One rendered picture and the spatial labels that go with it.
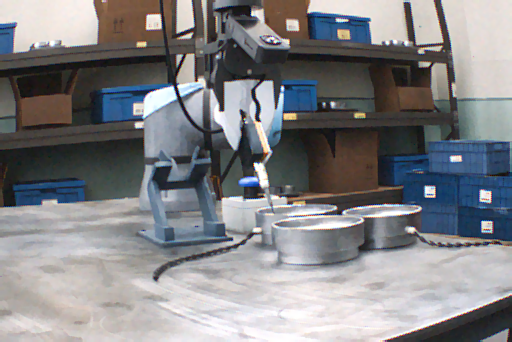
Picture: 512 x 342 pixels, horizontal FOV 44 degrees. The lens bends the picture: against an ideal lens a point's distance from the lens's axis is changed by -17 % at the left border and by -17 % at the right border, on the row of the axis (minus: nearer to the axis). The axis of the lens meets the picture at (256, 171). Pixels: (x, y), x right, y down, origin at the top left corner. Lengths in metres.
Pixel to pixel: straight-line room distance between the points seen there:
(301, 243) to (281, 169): 4.64
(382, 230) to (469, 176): 3.88
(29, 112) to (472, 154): 2.88
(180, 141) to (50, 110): 2.98
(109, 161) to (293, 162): 1.39
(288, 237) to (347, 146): 4.30
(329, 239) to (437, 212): 4.22
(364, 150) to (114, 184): 1.73
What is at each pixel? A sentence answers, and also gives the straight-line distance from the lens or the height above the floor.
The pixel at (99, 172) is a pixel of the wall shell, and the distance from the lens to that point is 4.93.
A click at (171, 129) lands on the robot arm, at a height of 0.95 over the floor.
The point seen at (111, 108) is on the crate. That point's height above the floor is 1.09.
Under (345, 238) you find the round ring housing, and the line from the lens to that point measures 0.80.
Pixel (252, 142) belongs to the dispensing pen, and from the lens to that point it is 0.97.
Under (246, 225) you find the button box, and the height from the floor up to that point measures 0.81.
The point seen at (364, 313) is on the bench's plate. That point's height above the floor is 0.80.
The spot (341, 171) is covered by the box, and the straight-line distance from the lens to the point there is 5.08.
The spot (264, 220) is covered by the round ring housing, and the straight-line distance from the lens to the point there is 0.94.
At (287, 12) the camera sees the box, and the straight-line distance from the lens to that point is 4.95.
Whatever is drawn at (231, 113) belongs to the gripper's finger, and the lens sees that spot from 0.99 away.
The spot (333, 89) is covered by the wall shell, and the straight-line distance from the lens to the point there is 5.68.
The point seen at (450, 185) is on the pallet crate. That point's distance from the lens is 4.90.
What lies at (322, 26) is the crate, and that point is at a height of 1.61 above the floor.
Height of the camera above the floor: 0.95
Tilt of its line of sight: 4 degrees down
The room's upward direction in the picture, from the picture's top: 3 degrees counter-clockwise
